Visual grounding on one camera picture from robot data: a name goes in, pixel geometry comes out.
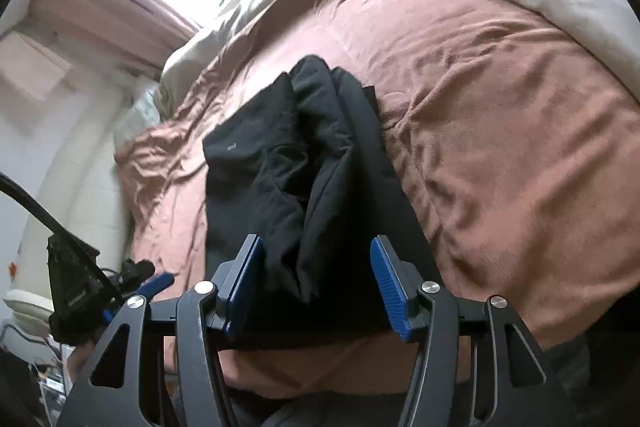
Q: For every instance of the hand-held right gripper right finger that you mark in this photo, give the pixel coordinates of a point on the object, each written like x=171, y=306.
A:
x=392, y=292

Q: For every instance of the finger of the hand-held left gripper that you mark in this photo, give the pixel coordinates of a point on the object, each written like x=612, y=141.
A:
x=161, y=281
x=109, y=314

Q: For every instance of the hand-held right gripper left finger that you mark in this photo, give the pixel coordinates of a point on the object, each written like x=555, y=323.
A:
x=245, y=287

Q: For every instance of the black garment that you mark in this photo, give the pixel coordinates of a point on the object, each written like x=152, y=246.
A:
x=300, y=167

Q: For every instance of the pink blanket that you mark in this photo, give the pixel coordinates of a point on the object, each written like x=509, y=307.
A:
x=500, y=167

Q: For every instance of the white pillow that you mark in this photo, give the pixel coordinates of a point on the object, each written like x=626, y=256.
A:
x=137, y=117

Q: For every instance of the cream upholstered bed frame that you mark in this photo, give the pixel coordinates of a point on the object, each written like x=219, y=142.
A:
x=85, y=187

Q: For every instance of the white wall box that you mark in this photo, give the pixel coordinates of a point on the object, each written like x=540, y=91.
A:
x=35, y=67

